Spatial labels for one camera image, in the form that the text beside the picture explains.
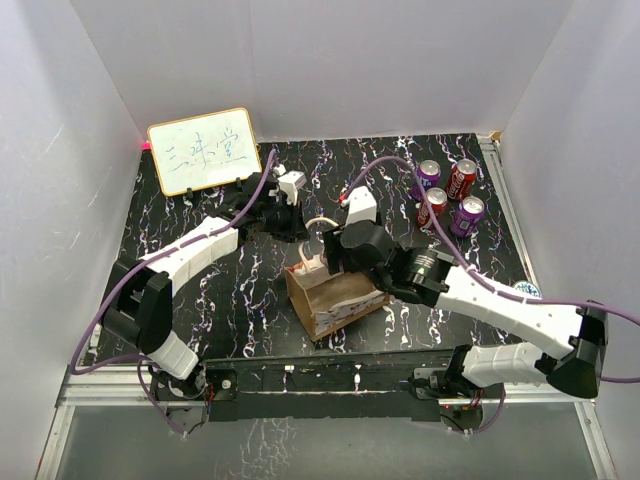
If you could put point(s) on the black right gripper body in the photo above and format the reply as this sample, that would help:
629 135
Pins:
335 246

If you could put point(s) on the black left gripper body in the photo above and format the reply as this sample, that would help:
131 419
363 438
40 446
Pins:
281 220

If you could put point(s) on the patterned canvas tote bag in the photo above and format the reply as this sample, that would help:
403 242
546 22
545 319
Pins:
324 302

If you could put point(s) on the red Coca-Cola can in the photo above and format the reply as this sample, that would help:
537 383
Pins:
461 180
432 208

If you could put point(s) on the purple Fanta can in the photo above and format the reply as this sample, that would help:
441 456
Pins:
467 216
428 173

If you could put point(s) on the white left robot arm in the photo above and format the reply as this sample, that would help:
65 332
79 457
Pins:
141 313

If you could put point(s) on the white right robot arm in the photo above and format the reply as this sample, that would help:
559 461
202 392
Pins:
561 345

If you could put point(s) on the small framed whiteboard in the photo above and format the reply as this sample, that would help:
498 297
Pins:
203 151

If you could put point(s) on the blue lidded jar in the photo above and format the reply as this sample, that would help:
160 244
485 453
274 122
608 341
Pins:
527 288

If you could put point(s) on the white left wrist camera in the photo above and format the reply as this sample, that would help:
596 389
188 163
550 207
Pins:
289 183

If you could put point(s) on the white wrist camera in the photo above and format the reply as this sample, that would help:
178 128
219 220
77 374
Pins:
360 205
289 183

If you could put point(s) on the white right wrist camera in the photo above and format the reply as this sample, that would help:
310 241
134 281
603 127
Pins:
360 205

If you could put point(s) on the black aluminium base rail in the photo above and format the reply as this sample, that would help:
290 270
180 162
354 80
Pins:
387 415

